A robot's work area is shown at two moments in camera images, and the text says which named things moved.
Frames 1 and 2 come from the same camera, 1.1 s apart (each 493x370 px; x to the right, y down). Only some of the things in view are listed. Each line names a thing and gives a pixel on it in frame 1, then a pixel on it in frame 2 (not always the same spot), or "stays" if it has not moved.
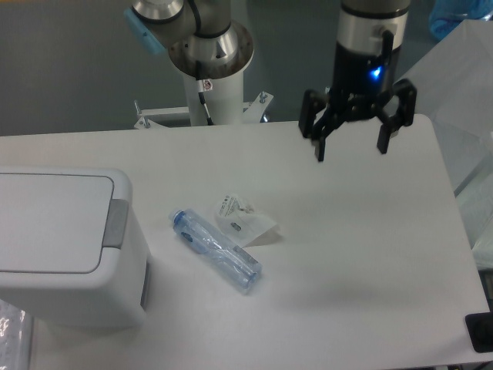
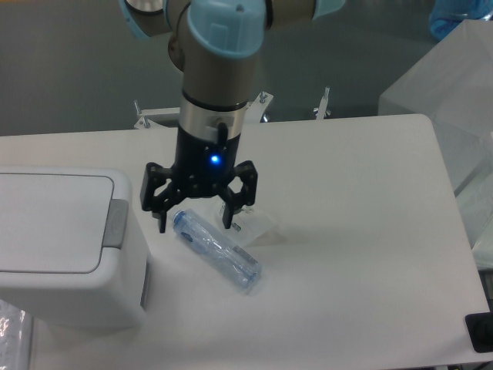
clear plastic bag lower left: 16,337 stays
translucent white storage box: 454,88 stays
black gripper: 363,83 → 202,166
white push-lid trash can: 73,250 stays
